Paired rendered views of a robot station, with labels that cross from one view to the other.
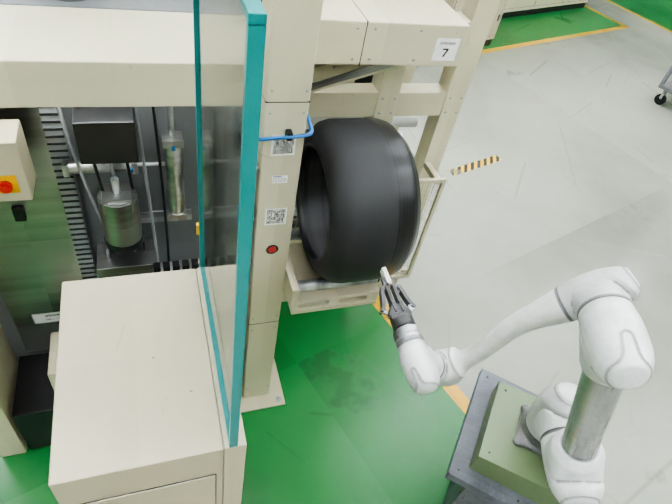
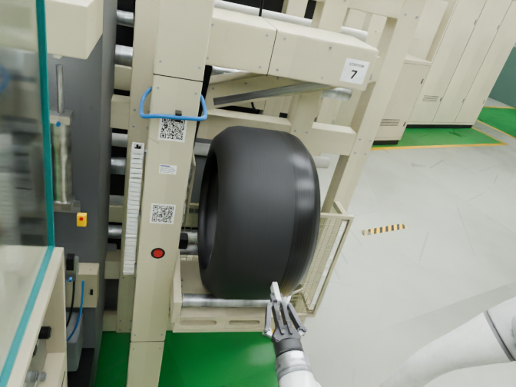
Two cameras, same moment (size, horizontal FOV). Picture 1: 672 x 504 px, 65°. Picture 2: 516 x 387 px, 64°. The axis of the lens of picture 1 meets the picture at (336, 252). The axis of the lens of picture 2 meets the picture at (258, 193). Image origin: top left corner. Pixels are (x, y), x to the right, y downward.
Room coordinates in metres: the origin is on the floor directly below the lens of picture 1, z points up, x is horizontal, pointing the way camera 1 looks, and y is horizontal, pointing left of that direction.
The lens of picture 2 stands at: (0.32, -0.19, 1.97)
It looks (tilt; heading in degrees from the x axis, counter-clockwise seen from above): 29 degrees down; 8
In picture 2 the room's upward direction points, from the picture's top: 14 degrees clockwise
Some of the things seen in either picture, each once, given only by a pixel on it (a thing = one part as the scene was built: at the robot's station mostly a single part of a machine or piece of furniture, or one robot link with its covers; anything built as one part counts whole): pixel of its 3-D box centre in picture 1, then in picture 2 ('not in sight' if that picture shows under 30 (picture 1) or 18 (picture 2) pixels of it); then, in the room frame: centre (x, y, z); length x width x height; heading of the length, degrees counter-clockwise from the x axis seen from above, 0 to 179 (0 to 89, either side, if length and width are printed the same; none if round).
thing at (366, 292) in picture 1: (333, 292); (223, 313); (1.40, -0.03, 0.84); 0.36 x 0.09 x 0.06; 116
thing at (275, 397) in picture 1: (253, 384); not in sight; (1.40, 0.26, 0.01); 0.27 x 0.27 x 0.02; 26
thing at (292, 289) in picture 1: (283, 260); (175, 272); (1.45, 0.19, 0.90); 0.40 x 0.03 x 0.10; 26
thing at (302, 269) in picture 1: (322, 273); (217, 292); (1.53, 0.03, 0.80); 0.37 x 0.36 x 0.02; 26
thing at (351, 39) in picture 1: (371, 28); (283, 48); (1.85, 0.05, 1.71); 0.61 x 0.25 x 0.15; 116
